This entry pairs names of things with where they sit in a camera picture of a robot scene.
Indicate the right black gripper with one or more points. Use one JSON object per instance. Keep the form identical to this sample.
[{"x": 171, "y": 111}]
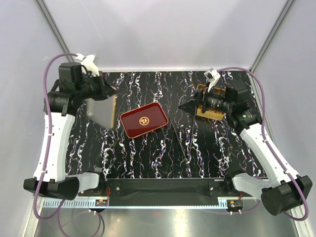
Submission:
[{"x": 201, "y": 98}]

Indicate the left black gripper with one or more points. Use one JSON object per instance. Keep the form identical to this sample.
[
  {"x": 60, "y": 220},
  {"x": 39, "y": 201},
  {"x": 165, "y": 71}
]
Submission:
[{"x": 106, "y": 90}]

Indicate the gold chocolate box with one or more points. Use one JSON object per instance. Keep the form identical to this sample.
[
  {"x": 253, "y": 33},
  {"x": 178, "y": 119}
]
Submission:
[{"x": 212, "y": 113}]

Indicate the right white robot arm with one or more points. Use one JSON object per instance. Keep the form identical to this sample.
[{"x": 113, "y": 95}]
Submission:
[{"x": 284, "y": 189}]

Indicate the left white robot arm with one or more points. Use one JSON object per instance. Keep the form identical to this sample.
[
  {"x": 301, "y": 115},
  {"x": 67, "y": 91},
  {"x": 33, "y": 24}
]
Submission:
[{"x": 61, "y": 104}]

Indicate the red rectangular tray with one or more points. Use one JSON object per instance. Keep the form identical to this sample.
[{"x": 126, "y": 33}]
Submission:
[{"x": 143, "y": 120}]

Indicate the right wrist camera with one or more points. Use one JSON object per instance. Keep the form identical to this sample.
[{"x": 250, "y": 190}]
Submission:
[{"x": 212, "y": 77}]

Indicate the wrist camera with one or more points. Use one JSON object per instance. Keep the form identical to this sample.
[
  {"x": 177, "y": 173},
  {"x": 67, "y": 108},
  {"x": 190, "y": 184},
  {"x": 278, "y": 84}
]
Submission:
[
  {"x": 212, "y": 77},
  {"x": 87, "y": 64}
]

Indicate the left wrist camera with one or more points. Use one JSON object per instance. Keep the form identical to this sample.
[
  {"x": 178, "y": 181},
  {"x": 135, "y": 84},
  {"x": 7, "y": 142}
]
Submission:
[{"x": 87, "y": 64}]

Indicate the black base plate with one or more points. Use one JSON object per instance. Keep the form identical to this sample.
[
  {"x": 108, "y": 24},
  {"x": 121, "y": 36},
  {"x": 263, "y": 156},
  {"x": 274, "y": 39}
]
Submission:
[{"x": 212, "y": 187}]

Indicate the white cable duct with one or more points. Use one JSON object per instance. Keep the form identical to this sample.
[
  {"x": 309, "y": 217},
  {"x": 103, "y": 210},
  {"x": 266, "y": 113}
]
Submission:
[{"x": 117, "y": 203}]

